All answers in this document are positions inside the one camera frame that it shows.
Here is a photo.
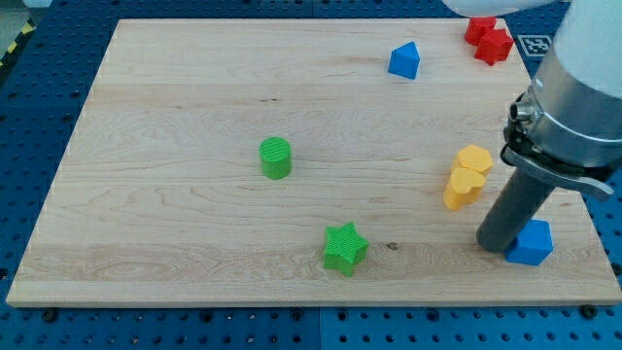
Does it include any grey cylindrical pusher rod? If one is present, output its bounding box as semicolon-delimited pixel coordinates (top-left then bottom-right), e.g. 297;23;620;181
476;169;555;253

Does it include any blue pentagon prism block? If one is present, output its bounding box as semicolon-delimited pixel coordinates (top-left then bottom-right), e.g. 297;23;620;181
388;42;420;80

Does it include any yellow hexagon block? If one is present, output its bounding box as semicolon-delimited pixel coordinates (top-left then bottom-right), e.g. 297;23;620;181
451;145;494;177

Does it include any black white fiducial tag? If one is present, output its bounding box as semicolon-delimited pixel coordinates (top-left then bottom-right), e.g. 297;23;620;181
518;34;552;57

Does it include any blue cube block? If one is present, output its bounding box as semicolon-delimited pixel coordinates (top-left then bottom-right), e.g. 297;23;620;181
504;220;554;266

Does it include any yellow black hazard tape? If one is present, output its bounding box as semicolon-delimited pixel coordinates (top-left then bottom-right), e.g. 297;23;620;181
1;18;37;70

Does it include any light wooden board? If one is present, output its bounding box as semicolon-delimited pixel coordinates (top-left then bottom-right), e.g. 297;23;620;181
7;18;621;307

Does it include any red block behind star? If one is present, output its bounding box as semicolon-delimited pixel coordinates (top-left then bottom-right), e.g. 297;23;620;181
464;17;497;46

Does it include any green star block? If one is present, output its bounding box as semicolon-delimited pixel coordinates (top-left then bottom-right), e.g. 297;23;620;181
324;222;368;277

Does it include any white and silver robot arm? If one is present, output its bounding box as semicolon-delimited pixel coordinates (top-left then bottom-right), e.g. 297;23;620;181
476;0;621;253

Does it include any green cylinder block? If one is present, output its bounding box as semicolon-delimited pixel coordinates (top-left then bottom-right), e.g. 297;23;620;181
259;137;292;180

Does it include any yellow heart block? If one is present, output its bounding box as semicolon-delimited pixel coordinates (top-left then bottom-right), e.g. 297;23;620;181
442;167;486;210

